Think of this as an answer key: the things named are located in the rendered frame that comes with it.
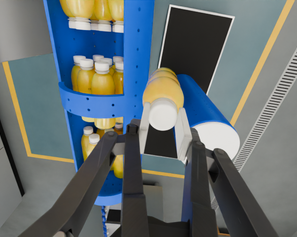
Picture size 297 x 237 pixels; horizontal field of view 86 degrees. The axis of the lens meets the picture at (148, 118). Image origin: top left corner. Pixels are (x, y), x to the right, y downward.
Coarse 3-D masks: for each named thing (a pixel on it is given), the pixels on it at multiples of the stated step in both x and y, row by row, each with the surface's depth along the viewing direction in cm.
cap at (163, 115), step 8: (160, 104) 20; (168, 104) 20; (152, 112) 20; (160, 112) 20; (168, 112) 20; (176, 112) 20; (152, 120) 21; (160, 120) 21; (168, 120) 21; (176, 120) 21; (160, 128) 21; (168, 128) 21
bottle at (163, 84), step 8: (152, 72) 36; (160, 72) 31; (168, 72) 31; (152, 80) 27; (160, 80) 25; (168, 80) 25; (176, 80) 29; (152, 88) 24; (160, 88) 23; (168, 88) 23; (176, 88) 24; (144, 96) 25; (152, 96) 23; (160, 96) 23; (168, 96) 22; (176, 96) 23; (152, 104) 22; (176, 104) 23
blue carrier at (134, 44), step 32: (128, 0) 34; (64, 32) 50; (96, 32) 57; (128, 32) 37; (64, 64) 52; (128, 64) 40; (64, 96) 45; (96, 96) 41; (128, 96) 44; (96, 128) 75
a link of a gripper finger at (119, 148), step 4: (132, 120) 18; (136, 120) 18; (140, 120) 18; (140, 124) 17; (120, 136) 15; (124, 136) 15; (120, 140) 14; (124, 140) 14; (116, 144) 14; (120, 144) 14; (124, 144) 14; (116, 148) 14; (120, 148) 14; (124, 148) 14; (112, 152) 14; (116, 152) 14; (120, 152) 14
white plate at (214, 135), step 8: (200, 128) 67; (208, 128) 67; (216, 128) 67; (224, 128) 67; (232, 128) 67; (200, 136) 69; (208, 136) 69; (216, 136) 69; (224, 136) 69; (232, 136) 69; (208, 144) 71; (216, 144) 71; (224, 144) 71; (232, 144) 71; (232, 152) 73; (184, 160) 76
